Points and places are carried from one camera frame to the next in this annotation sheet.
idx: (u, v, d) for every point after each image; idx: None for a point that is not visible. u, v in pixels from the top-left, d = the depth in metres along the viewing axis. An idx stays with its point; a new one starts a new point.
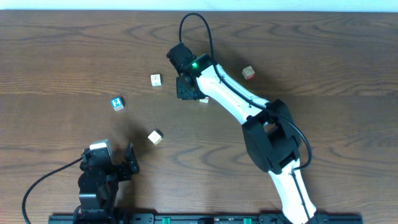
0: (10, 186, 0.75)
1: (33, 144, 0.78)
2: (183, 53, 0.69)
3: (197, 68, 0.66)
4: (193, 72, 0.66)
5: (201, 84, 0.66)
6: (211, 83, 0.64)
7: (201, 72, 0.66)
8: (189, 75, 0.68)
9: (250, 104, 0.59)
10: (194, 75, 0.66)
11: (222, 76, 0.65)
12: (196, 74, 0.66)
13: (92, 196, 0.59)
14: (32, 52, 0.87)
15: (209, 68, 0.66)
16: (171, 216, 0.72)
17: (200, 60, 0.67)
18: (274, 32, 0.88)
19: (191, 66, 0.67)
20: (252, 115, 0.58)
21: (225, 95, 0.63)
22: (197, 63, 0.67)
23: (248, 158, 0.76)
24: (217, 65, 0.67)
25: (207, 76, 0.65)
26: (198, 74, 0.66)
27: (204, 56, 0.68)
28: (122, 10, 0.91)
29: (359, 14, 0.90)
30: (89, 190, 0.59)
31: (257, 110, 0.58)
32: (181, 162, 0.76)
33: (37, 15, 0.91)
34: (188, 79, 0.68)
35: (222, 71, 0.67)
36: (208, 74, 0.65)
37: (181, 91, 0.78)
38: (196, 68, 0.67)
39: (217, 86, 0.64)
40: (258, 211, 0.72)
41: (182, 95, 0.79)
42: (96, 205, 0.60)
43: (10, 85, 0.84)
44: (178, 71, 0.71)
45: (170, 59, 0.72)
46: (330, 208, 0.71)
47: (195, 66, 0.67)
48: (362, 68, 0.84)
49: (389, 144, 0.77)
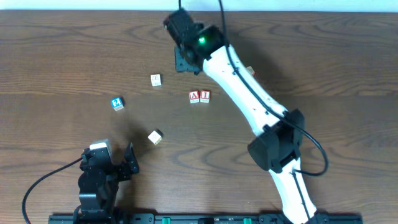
0: (10, 186, 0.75)
1: (33, 144, 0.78)
2: (183, 20, 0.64)
3: (200, 40, 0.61)
4: (199, 47, 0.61)
5: (211, 68, 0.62)
6: (224, 71, 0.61)
7: (211, 53, 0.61)
8: (193, 50, 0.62)
9: (268, 111, 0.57)
10: (196, 46, 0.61)
11: (237, 66, 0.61)
12: (201, 51, 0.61)
13: (92, 196, 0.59)
14: (32, 52, 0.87)
15: (221, 50, 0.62)
16: (171, 216, 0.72)
17: (205, 32, 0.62)
18: (274, 32, 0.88)
19: (193, 36, 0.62)
20: (268, 125, 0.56)
21: (238, 89, 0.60)
22: (201, 35, 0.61)
23: (248, 158, 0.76)
24: (230, 48, 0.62)
25: (219, 61, 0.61)
26: (199, 46, 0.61)
27: (213, 32, 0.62)
28: (122, 10, 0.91)
29: (359, 13, 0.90)
30: (89, 190, 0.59)
31: (274, 119, 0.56)
32: (182, 162, 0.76)
33: (37, 15, 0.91)
34: (190, 55, 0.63)
35: (236, 59, 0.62)
36: (219, 58, 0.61)
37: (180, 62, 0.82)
38: (199, 39, 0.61)
39: (230, 78, 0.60)
40: (258, 211, 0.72)
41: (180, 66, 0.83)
42: (96, 205, 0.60)
43: (10, 84, 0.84)
44: (176, 42, 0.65)
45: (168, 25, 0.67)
46: (330, 208, 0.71)
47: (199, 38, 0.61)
48: (362, 68, 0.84)
49: (388, 144, 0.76)
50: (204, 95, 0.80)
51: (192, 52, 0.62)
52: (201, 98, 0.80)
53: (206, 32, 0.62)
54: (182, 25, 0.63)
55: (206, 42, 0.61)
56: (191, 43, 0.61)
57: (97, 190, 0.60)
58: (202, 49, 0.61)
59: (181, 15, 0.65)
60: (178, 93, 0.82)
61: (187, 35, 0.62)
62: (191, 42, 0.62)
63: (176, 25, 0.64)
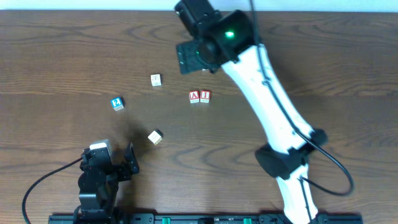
0: (10, 186, 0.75)
1: (32, 144, 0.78)
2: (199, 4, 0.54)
3: (225, 30, 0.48)
4: (226, 42, 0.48)
5: (234, 71, 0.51)
6: (252, 78, 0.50)
7: (239, 55, 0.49)
8: (215, 43, 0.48)
9: (295, 132, 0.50)
10: (219, 37, 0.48)
11: (267, 74, 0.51)
12: (227, 48, 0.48)
13: (92, 196, 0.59)
14: (32, 52, 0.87)
15: (250, 50, 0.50)
16: (171, 216, 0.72)
17: (229, 18, 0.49)
18: (274, 32, 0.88)
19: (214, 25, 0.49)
20: (293, 147, 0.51)
21: (265, 102, 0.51)
22: (225, 22, 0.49)
23: (248, 158, 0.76)
24: (261, 48, 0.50)
25: (247, 66, 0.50)
26: (225, 38, 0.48)
27: (244, 21, 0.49)
28: (122, 10, 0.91)
29: (359, 14, 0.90)
30: (89, 190, 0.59)
31: (300, 141, 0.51)
32: (182, 162, 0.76)
33: (36, 15, 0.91)
34: (211, 48, 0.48)
35: (267, 63, 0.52)
36: (249, 61, 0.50)
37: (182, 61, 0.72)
38: (224, 30, 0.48)
39: (258, 89, 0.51)
40: (258, 211, 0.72)
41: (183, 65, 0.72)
42: (96, 206, 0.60)
43: (10, 84, 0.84)
44: (192, 32, 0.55)
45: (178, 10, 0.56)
46: (330, 208, 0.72)
47: (223, 27, 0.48)
48: (362, 68, 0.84)
49: (388, 144, 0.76)
50: (204, 95, 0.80)
51: (214, 45, 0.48)
52: (201, 98, 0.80)
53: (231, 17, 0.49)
54: (198, 12, 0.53)
55: (233, 34, 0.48)
56: (214, 33, 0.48)
57: (97, 190, 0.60)
58: (227, 42, 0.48)
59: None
60: (178, 94, 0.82)
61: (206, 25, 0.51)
62: (213, 32, 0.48)
63: (192, 11, 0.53)
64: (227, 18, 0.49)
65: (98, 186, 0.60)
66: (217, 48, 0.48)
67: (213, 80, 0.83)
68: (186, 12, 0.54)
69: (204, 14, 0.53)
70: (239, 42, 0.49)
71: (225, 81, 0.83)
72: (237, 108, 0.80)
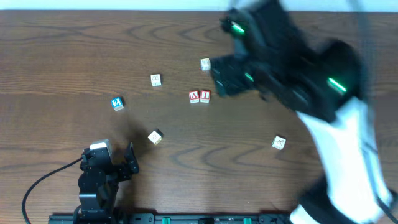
0: (10, 186, 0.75)
1: (32, 144, 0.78)
2: (273, 22, 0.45)
3: (326, 74, 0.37)
4: (329, 94, 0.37)
5: (335, 137, 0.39)
6: (347, 135, 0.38)
7: (339, 111, 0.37)
8: (311, 91, 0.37)
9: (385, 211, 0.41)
10: (322, 83, 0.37)
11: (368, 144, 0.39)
12: (327, 101, 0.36)
13: (92, 196, 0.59)
14: (32, 52, 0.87)
15: (354, 108, 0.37)
16: (171, 216, 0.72)
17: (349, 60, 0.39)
18: None
19: (298, 59, 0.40)
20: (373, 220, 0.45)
21: (354, 175, 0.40)
22: (319, 55, 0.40)
23: (248, 158, 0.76)
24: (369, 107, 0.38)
25: (346, 132, 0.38)
26: (329, 88, 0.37)
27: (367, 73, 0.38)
28: (122, 10, 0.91)
29: None
30: (89, 190, 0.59)
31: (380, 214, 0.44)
32: (182, 162, 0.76)
33: (37, 15, 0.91)
34: (301, 94, 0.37)
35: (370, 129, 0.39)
36: (349, 127, 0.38)
37: (220, 80, 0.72)
38: (328, 77, 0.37)
39: (351, 160, 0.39)
40: (258, 211, 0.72)
41: (219, 88, 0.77)
42: (96, 205, 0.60)
43: (10, 84, 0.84)
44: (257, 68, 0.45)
45: (250, 21, 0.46)
46: None
47: (320, 66, 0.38)
48: None
49: (388, 144, 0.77)
50: (204, 95, 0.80)
51: (308, 93, 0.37)
52: (201, 98, 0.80)
53: (336, 57, 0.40)
54: (274, 35, 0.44)
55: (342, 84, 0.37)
56: (303, 73, 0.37)
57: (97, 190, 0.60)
58: (338, 93, 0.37)
59: (271, 13, 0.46)
60: (178, 94, 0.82)
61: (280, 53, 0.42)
62: (308, 74, 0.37)
63: (264, 30, 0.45)
64: (336, 58, 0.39)
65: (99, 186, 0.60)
66: (313, 94, 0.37)
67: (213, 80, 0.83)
68: (254, 30, 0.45)
69: (283, 41, 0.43)
70: (353, 92, 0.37)
71: None
72: (237, 108, 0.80)
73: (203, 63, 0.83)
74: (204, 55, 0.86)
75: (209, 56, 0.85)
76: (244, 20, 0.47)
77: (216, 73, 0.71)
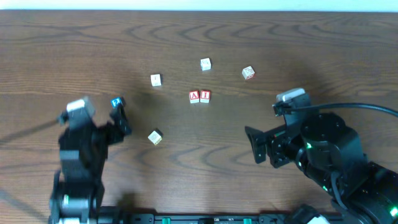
0: (10, 186, 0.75)
1: (32, 144, 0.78)
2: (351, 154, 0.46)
3: (370, 206, 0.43)
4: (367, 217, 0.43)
5: None
6: None
7: None
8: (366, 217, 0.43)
9: None
10: (380, 213, 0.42)
11: None
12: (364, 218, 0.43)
13: (73, 155, 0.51)
14: (32, 52, 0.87)
15: None
16: (171, 216, 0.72)
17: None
18: (274, 32, 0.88)
19: (360, 189, 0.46)
20: None
21: None
22: (374, 188, 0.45)
23: (248, 159, 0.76)
24: None
25: None
26: (388, 218, 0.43)
27: (384, 175, 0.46)
28: (122, 10, 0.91)
29: (359, 14, 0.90)
30: (69, 147, 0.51)
31: None
32: (182, 162, 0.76)
33: (37, 16, 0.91)
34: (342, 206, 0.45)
35: None
36: None
37: (259, 153, 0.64)
38: (388, 208, 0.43)
39: None
40: (258, 211, 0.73)
41: (260, 157, 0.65)
42: (79, 164, 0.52)
43: (9, 84, 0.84)
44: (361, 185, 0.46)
45: (326, 147, 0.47)
46: (330, 208, 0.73)
47: (375, 198, 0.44)
48: (362, 68, 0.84)
49: (388, 144, 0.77)
50: (204, 95, 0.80)
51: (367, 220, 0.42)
52: (201, 98, 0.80)
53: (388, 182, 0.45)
54: (346, 158, 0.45)
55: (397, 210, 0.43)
56: (369, 206, 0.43)
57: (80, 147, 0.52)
58: (392, 218, 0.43)
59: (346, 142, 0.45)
60: (178, 94, 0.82)
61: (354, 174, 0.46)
62: (365, 203, 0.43)
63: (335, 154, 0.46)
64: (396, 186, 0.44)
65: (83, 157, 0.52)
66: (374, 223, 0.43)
67: (213, 80, 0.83)
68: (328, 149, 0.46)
69: (354, 168, 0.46)
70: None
71: (225, 81, 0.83)
72: (237, 108, 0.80)
73: (203, 63, 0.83)
74: (204, 55, 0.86)
75: (209, 56, 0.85)
76: (295, 124, 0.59)
77: (258, 149, 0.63)
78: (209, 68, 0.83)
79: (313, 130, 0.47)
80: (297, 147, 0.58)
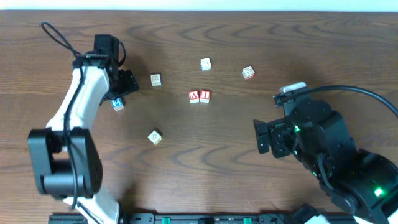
0: (10, 186, 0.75)
1: None
2: (336, 137, 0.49)
3: (355, 186, 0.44)
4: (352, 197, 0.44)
5: None
6: None
7: None
8: (351, 197, 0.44)
9: None
10: (365, 193, 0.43)
11: None
12: (349, 197, 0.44)
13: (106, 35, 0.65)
14: (32, 53, 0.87)
15: None
16: (171, 216, 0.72)
17: (390, 173, 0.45)
18: (274, 32, 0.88)
19: (347, 172, 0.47)
20: None
21: None
22: (359, 170, 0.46)
23: (249, 158, 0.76)
24: None
25: None
26: (374, 197, 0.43)
27: (370, 158, 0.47)
28: (122, 10, 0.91)
29: (358, 14, 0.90)
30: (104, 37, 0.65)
31: None
32: (182, 162, 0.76)
33: (37, 16, 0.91)
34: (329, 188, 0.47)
35: None
36: None
37: (262, 142, 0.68)
38: (373, 188, 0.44)
39: None
40: (257, 211, 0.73)
41: (262, 147, 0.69)
42: (107, 43, 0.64)
43: (9, 84, 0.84)
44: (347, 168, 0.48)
45: (313, 130, 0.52)
46: (329, 208, 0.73)
47: (360, 178, 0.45)
48: (362, 68, 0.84)
49: (388, 144, 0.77)
50: (204, 95, 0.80)
51: (352, 200, 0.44)
52: (201, 98, 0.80)
53: (376, 164, 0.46)
54: (330, 140, 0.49)
55: (382, 191, 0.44)
56: (354, 186, 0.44)
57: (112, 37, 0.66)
58: (377, 198, 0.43)
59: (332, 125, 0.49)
60: (178, 94, 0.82)
61: (340, 158, 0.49)
62: (351, 183, 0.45)
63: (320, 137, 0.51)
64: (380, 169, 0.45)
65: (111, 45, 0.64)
66: (360, 203, 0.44)
67: (213, 80, 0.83)
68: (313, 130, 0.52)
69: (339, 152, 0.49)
70: (392, 200, 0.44)
71: (225, 81, 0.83)
72: (237, 108, 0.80)
73: (203, 63, 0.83)
74: (204, 55, 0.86)
75: (209, 56, 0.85)
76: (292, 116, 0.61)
77: (260, 139, 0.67)
78: (209, 68, 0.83)
79: (301, 115, 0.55)
80: (293, 136, 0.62)
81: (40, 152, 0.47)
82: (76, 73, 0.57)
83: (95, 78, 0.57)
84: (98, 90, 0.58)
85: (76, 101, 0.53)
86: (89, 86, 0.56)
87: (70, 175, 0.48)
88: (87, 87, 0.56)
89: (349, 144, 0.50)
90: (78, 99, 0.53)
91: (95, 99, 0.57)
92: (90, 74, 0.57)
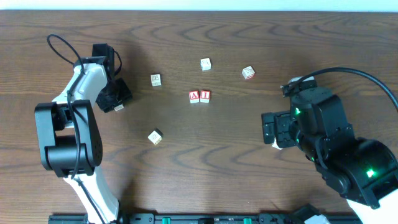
0: (10, 186, 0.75)
1: (32, 144, 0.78)
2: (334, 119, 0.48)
3: (348, 166, 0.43)
4: (344, 177, 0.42)
5: None
6: None
7: None
8: (344, 177, 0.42)
9: None
10: (357, 173, 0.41)
11: None
12: (342, 177, 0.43)
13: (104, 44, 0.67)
14: (32, 53, 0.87)
15: None
16: (171, 216, 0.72)
17: (384, 158, 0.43)
18: (274, 32, 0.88)
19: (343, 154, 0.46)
20: None
21: None
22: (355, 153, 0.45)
23: (248, 158, 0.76)
24: None
25: None
26: (365, 177, 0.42)
27: (368, 143, 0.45)
28: (122, 10, 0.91)
29: (358, 14, 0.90)
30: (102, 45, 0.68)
31: None
32: (182, 162, 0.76)
33: (37, 15, 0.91)
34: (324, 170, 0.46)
35: None
36: None
37: (267, 132, 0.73)
38: (365, 169, 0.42)
39: None
40: (257, 211, 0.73)
41: (268, 137, 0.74)
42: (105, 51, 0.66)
43: (9, 85, 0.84)
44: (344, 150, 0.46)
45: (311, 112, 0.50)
46: (330, 208, 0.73)
47: (355, 159, 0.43)
48: (362, 68, 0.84)
49: (388, 144, 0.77)
50: (204, 95, 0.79)
51: (344, 179, 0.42)
52: (201, 98, 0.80)
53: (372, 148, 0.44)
54: (328, 122, 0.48)
55: (374, 172, 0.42)
56: (347, 166, 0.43)
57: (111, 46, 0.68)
58: (369, 179, 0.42)
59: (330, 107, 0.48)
60: (178, 94, 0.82)
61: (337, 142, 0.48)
62: (345, 163, 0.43)
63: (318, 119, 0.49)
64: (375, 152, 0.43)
65: (109, 52, 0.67)
66: (352, 183, 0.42)
67: (213, 80, 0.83)
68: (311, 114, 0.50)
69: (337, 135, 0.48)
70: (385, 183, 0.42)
71: (225, 81, 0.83)
72: (237, 108, 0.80)
73: (203, 63, 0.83)
74: (204, 55, 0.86)
75: (209, 57, 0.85)
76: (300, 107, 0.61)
77: (265, 127, 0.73)
78: (209, 67, 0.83)
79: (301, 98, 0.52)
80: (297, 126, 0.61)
81: (45, 124, 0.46)
82: (76, 69, 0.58)
83: (94, 70, 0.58)
84: (97, 81, 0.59)
85: (77, 86, 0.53)
86: (88, 76, 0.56)
87: (68, 146, 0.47)
88: (87, 77, 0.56)
89: (347, 129, 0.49)
90: (78, 85, 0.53)
91: (94, 88, 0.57)
92: (91, 66, 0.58)
